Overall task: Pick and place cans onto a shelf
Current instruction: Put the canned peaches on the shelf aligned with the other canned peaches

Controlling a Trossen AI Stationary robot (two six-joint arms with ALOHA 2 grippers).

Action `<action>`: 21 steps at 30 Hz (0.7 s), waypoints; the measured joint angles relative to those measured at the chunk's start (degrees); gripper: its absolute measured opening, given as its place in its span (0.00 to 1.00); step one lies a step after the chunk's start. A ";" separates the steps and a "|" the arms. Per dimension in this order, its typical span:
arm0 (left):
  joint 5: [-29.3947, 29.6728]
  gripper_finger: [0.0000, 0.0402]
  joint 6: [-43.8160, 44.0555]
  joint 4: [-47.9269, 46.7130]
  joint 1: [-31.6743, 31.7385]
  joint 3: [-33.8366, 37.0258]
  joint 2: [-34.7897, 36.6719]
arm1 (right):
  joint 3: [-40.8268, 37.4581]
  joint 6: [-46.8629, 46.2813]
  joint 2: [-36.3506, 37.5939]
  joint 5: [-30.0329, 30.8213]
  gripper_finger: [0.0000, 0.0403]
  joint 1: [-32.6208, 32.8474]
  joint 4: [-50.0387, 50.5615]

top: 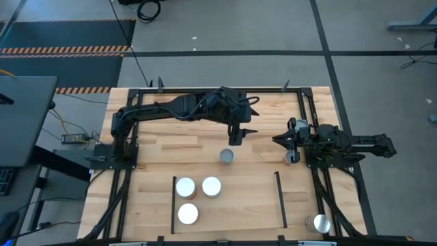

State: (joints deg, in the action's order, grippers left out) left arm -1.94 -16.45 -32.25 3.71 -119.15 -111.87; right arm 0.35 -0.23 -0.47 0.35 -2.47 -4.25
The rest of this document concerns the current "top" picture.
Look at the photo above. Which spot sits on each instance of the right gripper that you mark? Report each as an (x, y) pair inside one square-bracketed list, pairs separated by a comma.
[(299, 140)]

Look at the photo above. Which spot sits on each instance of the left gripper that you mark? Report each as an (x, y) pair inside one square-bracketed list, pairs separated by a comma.
[(235, 109)]

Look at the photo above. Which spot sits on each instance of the sliced carrots can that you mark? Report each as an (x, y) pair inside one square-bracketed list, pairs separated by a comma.
[(226, 156)]

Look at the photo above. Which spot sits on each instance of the orange corn can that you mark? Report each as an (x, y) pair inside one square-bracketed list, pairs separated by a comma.
[(185, 188), (211, 187)]

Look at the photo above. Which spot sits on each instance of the tin can with pale label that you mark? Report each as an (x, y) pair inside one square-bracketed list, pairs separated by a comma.
[(188, 214)]

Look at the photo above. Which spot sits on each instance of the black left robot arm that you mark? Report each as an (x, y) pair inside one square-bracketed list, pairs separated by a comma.
[(153, 111)]

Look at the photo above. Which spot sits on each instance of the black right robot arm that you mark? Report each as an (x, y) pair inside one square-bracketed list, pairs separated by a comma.
[(341, 140)]

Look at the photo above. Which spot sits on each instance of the wooden shelf with black legs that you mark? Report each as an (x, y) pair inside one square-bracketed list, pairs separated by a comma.
[(239, 208)]

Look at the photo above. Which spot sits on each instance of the plain silver tin can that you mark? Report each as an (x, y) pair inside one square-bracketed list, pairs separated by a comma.
[(322, 223)]

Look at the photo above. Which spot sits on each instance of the blue-grey floor box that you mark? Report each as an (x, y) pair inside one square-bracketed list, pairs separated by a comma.
[(433, 118)]

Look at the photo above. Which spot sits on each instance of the grey-blue table base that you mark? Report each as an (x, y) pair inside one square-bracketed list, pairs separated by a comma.
[(409, 26)]

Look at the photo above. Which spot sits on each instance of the black power adapter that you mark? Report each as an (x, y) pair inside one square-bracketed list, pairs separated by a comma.
[(73, 138)]

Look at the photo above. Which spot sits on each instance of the black hazard-striped floor mat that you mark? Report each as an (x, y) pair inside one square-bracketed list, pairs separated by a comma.
[(68, 34), (61, 71)]

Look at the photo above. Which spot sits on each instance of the dark desk top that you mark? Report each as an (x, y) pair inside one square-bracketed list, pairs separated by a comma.
[(24, 119)]

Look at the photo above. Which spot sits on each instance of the grey desk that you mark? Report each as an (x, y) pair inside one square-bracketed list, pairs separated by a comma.
[(24, 205)]

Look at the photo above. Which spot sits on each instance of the black keyboard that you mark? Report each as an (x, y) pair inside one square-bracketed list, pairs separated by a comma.
[(6, 181)]

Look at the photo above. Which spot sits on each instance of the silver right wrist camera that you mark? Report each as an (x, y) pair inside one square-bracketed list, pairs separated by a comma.
[(301, 125)]

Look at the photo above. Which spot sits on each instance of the black aluminium table frame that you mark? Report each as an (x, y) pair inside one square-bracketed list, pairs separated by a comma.
[(273, 91)]

